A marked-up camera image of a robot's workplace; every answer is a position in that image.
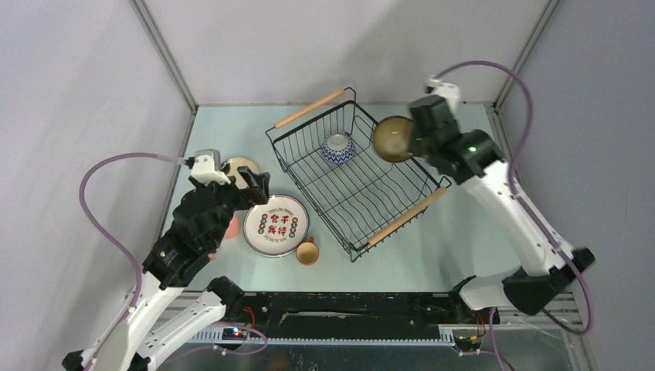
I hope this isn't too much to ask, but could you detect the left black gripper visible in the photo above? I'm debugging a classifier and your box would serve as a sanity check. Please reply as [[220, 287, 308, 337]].
[[191, 165, 270, 248]]

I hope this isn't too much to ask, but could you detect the large pink cup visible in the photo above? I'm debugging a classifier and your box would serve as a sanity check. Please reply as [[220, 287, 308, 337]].
[[224, 215, 240, 240]]

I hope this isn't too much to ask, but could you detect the dark brown glazed bowl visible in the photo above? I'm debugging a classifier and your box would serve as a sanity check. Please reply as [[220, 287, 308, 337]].
[[372, 116, 415, 163]]

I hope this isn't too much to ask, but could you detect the cream plate with plum blossom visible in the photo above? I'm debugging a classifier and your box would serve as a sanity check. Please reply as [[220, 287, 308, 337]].
[[221, 157, 260, 178]]

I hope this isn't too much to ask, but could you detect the Just To Eat plate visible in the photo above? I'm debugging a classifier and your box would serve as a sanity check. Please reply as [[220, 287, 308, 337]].
[[242, 195, 310, 257]]

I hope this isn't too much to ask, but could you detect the blue white patterned cup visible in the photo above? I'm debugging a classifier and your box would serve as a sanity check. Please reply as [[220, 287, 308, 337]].
[[321, 133, 356, 165]]

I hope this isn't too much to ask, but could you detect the orange cup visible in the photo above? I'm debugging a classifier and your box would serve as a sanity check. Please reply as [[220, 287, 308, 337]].
[[296, 237, 320, 266]]

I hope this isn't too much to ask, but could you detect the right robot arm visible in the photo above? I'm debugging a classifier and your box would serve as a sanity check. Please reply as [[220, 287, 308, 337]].
[[409, 95, 596, 323]]

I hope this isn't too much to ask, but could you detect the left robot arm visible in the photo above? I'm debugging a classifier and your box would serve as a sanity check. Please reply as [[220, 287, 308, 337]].
[[62, 167, 270, 370]]

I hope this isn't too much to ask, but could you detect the left controller board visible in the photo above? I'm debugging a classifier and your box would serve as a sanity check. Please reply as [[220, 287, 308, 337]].
[[221, 327, 249, 342]]

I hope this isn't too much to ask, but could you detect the controller board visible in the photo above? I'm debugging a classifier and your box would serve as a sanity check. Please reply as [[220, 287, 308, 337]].
[[453, 334, 486, 355], [221, 327, 249, 342]]

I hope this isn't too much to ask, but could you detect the right controller board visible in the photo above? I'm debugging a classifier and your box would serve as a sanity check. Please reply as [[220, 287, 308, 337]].
[[453, 334, 486, 355]]

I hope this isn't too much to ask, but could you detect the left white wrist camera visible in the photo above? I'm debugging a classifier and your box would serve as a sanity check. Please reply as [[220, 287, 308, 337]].
[[185, 149, 231, 186]]

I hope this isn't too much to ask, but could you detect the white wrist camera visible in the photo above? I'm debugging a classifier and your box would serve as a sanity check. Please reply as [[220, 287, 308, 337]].
[[185, 149, 231, 186], [424, 76, 461, 114]]

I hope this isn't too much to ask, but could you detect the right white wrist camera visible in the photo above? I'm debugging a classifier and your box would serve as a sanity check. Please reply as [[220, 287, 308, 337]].
[[424, 76, 461, 114]]

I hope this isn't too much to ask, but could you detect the right wooden rack handle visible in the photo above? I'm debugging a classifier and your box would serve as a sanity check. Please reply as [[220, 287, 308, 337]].
[[368, 187, 447, 247]]

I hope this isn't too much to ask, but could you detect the wooden rack handle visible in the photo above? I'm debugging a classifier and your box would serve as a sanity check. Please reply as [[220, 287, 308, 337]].
[[273, 89, 345, 129], [368, 187, 447, 247]]

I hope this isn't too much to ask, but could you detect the left wooden rack handle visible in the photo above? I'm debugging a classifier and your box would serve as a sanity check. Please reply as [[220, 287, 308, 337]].
[[273, 89, 345, 129]]

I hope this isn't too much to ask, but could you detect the black wire dish rack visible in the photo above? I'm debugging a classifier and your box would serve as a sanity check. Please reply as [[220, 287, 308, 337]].
[[266, 87, 452, 261]]

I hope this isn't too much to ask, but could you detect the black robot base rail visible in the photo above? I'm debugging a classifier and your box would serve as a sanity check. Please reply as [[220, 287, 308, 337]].
[[226, 291, 498, 341]]

